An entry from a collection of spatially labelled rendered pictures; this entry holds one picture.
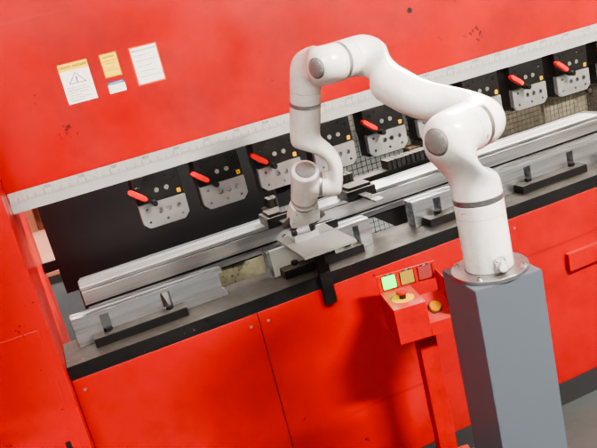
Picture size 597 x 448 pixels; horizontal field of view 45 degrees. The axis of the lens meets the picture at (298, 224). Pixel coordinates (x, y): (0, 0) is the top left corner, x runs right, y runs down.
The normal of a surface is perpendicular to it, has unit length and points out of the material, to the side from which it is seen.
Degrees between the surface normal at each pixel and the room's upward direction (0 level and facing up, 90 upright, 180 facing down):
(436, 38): 90
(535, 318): 90
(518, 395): 90
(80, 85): 90
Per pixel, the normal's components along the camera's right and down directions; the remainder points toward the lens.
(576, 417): -0.23, -0.93
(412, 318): 0.16, 0.25
